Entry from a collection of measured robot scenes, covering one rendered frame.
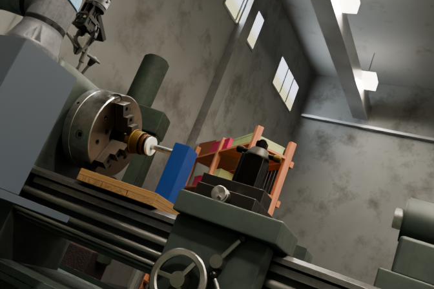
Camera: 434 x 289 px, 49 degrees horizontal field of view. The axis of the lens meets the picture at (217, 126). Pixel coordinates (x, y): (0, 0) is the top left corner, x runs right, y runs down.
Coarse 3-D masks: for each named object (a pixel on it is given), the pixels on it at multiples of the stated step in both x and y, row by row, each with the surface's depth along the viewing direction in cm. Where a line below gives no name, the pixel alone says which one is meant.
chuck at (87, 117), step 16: (96, 96) 174; (128, 96) 180; (80, 112) 169; (96, 112) 167; (112, 112) 174; (80, 128) 167; (96, 128) 168; (112, 128) 186; (80, 144) 168; (96, 144) 170; (80, 160) 171; (128, 160) 189
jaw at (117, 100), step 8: (112, 96) 176; (120, 104) 172; (128, 104) 174; (120, 112) 173; (128, 112) 175; (120, 120) 174; (128, 120) 173; (120, 128) 175; (128, 128) 174; (136, 128) 175
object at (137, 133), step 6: (132, 132) 173; (138, 132) 174; (144, 132) 174; (126, 138) 174; (132, 138) 172; (138, 138) 171; (144, 138) 171; (132, 144) 172; (138, 144) 171; (144, 144) 171; (132, 150) 173; (138, 150) 172
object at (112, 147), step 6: (108, 144) 175; (114, 144) 174; (120, 144) 174; (126, 144) 173; (102, 150) 173; (108, 150) 172; (114, 150) 172; (120, 150) 173; (126, 150) 173; (102, 156) 171; (108, 156) 171; (114, 156) 172; (120, 156) 174; (126, 156) 174; (96, 162) 171; (102, 162) 169; (108, 162) 172
